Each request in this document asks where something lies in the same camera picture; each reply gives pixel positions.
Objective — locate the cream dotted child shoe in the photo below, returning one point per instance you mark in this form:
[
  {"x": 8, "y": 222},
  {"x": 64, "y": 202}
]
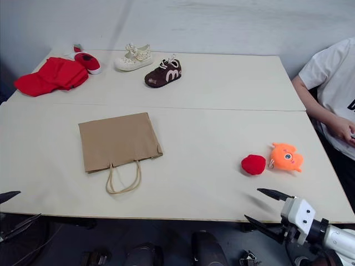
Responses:
[{"x": 133, "y": 59}]

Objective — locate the red canvas shoe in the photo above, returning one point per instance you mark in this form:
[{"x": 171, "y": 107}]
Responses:
[{"x": 88, "y": 62}]

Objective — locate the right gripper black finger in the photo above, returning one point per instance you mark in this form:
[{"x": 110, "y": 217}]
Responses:
[
  {"x": 267, "y": 228},
  {"x": 276, "y": 194}
]

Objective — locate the brown plush child shoe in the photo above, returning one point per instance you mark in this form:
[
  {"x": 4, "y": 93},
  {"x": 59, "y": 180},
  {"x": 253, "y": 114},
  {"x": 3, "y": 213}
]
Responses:
[{"x": 163, "y": 74}]

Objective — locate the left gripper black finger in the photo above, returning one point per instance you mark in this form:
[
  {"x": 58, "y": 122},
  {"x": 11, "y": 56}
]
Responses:
[
  {"x": 8, "y": 196},
  {"x": 19, "y": 227}
]

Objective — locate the red cloth garment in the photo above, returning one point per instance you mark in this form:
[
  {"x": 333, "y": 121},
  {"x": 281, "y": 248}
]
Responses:
[{"x": 55, "y": 76}]

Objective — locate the person's hand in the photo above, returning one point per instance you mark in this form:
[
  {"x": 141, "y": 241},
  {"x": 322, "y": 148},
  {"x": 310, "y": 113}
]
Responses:
[{"x": 346, "y": 131}]

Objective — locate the person's bare forearm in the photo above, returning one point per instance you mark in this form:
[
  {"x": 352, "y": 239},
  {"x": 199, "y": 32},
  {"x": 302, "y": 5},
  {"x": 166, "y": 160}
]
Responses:
[{"x": 310, "y": 102}]

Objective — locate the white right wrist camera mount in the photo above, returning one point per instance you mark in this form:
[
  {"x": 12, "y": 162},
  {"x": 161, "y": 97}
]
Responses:
[{"x": 301, "y": 212}]

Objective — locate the small red green toy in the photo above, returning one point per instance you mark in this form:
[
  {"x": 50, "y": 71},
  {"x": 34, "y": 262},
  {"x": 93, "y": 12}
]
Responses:
[{"x": 77, "y": 48}]

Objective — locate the orange plush toy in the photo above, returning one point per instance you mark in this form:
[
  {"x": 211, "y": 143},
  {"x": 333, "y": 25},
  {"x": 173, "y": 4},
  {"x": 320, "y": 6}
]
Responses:
[{"x": 287, "y": 159}]

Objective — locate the person in white T-shirt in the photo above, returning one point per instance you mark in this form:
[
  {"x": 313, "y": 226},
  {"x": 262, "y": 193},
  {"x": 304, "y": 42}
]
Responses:
[{"x": 335, "y": 83}]

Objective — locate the red round plush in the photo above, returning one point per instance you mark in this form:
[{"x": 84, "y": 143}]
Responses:
[{"x": 253, "y": 164}]

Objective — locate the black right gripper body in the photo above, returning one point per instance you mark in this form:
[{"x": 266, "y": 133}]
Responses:
[{"x": 291, "y": 234}]

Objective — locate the brown paper bag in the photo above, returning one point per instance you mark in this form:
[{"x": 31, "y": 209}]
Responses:
[{"x": 119, "y": 138}]

